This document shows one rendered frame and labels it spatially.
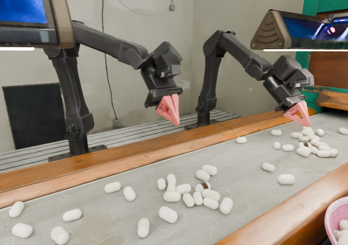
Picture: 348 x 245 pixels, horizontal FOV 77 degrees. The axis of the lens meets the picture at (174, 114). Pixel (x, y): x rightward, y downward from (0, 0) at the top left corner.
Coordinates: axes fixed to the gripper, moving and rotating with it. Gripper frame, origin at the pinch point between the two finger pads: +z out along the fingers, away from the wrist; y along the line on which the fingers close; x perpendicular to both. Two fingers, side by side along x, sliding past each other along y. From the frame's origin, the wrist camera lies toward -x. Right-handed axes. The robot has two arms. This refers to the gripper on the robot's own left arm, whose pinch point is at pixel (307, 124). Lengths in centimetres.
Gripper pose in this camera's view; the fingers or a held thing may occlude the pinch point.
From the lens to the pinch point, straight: 82.2
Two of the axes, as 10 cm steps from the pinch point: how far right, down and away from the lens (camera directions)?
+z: 4.2, 7.9, -4.4
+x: -3.5, 5.9, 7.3
